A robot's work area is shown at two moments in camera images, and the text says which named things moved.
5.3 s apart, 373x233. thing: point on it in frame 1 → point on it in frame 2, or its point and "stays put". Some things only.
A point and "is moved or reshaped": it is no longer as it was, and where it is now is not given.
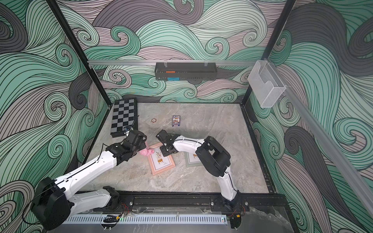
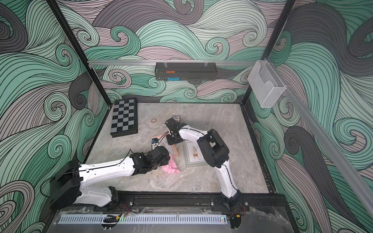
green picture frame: [192, 159] stays put
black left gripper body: [142, 146] → [163, 163]
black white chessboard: [125, 113] stays put
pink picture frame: [159, 162] is moved or reshaped
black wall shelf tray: [171, 71] stays put
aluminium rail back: [224, 62] stays put
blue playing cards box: [176, 120] stays put
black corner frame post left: [63, 22] stays put
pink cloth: [147, 151] is moved or reshaped
